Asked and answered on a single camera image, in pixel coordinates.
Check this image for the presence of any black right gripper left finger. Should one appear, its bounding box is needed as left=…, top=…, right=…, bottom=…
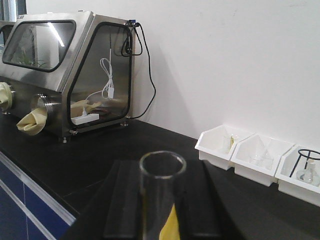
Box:
left=103, top=160, right=141, bottom=238

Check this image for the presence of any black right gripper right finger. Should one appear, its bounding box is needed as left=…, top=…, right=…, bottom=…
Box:
left=177, top=160, right=220, bottom=238

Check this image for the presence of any wide clear test tube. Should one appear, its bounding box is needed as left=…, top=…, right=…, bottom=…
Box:
left=139, top=150, right=187, bottom=240

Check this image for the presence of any yellow plastic tray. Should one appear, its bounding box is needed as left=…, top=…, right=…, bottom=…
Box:
left=158, top=204, right=181, bottom=240

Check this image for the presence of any white bin left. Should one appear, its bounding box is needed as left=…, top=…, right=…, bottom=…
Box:
left=195, top=124, right=255, bottom=170

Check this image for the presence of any white bin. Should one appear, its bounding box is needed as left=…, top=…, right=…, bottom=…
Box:
left=275, top=145, right=320, bottom=206
left=231, top=133, right=295, bottom=187
left=195, top=124, right=255, bottom=170

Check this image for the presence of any white bin middle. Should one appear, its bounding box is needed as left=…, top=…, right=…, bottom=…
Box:
left=231, top=133, right=295, bottom=187

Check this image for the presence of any glass beaker in middle bin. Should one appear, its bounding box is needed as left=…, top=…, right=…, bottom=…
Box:
left=249, top=145, right=274, bottom=170

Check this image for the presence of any blue cabinet front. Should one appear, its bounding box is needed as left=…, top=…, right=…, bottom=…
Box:
left=0, top=154, right=75, bottom=240

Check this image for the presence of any white power strip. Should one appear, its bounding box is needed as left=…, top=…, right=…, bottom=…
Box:
left=71, top=113, right=100, bottom=125

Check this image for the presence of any white bin right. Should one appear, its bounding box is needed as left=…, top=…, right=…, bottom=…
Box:
left=275, top=145, right=320, bottom=206

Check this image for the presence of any glass flask in right bin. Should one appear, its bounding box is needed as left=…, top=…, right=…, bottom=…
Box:
left=296, top=160, right=318, bottom=187

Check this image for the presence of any cream rubber glove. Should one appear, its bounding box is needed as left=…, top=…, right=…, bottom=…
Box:
left=16, top=107, right=48, bottom=136
left=0, top=82, right=13, bottom=111

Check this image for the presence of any stainless steel glove box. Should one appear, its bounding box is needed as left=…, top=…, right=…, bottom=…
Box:
left=0, top=11, right=135, bottom=141

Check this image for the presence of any cream rubber glove far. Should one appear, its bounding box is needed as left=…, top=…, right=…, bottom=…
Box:
left=0, top=82, right=13, bottom=111

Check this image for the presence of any black wire tripod stand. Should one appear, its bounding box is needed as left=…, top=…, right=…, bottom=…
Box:
left=289, top=148, right=320, bottom=178

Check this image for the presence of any white cable inside glovebox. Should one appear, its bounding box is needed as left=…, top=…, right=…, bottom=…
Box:
left=81, top=34, right=116, bottom=117

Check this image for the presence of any black cable on glovebox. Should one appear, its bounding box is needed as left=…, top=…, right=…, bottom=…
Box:
left=121, top=19, right=157, bottom=119

